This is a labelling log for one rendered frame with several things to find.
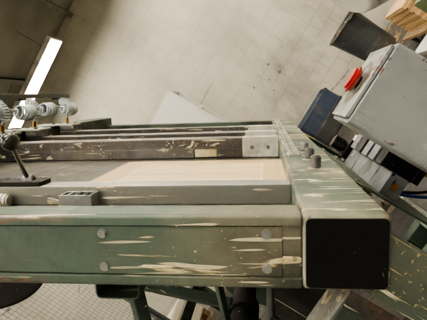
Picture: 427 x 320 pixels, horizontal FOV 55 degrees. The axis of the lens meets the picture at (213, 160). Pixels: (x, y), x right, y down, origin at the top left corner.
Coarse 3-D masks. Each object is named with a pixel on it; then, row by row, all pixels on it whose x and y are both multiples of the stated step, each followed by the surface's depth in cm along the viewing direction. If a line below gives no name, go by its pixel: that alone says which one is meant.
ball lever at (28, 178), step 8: (8, 136) 83; (16, 136) 84; (0, 144) 84; (8, 144) 83; (16, 144) 84; (16, 152) 86; (16, 160) 87; (24, 168) 89; (24, 176) 90; (32, 176) 91
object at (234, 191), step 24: (0, 192) 90; (24, 192) 89; (48, 192) 88; (120, 192) 86; (144, 192) 86; (168, 192) 85; (192, 192) 85; (216, 192) 84; (240, 192) 83; (264, 192) 83; (288, 192) 82
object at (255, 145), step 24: (24, 144) 155; (48, 144) 154; (72, 144) 152; (96, 144) 151; (120, 144) 150; (144, 144) 149; (168, 144) 148; (192, 144) 147; (216, 144) 146; (240, 144) 145; (264, 144) 144
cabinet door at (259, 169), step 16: (224, 160) 129; (240, 160) 128; (256, 160) 127; (272, 160) 126; (112, 176) 109; (128, 176) 110; (144, 176) 109; (160, 176) 108; (176, 176) 107; (192, 176) 107; (208, 176) 106; (224, 176) 105; (240, 176) 104; (256, 176) 104; (272, 176) 101
